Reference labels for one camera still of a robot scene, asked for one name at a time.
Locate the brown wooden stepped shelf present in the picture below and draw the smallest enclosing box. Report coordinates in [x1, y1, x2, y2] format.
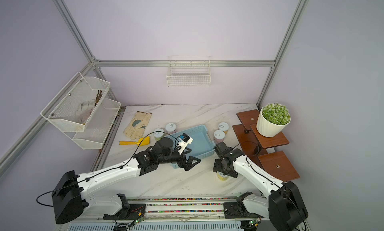
[233, 109, 300, 182]

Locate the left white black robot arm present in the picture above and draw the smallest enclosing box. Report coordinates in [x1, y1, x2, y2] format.
[52, 135, 201, 225]

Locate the white pot green plant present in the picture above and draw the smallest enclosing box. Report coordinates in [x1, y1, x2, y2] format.
[256, 103, 291, 138]

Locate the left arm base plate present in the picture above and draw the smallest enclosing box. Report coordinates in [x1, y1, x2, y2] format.
[103, 204, 146, 221]

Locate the clear glass item in rack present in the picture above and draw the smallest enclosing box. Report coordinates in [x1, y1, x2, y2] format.
[75, 99, 95, 125]

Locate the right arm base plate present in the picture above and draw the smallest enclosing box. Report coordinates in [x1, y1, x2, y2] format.
[223, 203, 259, 219]

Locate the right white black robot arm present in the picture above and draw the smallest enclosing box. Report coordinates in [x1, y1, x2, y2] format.
[213, 142, 309, 231]

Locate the brown dried twig in rack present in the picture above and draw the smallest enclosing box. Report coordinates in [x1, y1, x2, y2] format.
[95, 90, 103, 106]

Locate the white wire wall basket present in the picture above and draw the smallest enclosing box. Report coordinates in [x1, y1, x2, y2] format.
[167, 56, 212, 87]

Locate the aluminium frame rail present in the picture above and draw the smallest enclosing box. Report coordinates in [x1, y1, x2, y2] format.
[94, 60, 276, 67]

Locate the yellow label can front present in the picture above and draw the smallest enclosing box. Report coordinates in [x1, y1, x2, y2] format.
[217, 172, 230, 181]

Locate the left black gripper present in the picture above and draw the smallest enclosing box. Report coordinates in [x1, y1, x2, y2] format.
[158, 148, 201, 170]

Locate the pink label can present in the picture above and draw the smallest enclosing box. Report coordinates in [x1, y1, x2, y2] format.
[214, 130, 226, 144]
[165, 123, 177, 134]

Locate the green label can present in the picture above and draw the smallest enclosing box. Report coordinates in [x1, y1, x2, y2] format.
[153, 128, 165, 141]

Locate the white two-tier mesh rack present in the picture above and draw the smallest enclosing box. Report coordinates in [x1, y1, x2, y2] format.
[41, 72, 121, 149]

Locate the yellow plastic scoop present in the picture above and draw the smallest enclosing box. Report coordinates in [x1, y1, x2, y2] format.
[119, 136, 150, 146]

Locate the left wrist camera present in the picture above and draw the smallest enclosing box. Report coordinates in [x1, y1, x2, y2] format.
[175, 133, 193, 154]

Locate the orange label can back right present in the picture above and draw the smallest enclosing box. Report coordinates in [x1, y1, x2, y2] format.
[218, 122, 229, 135]

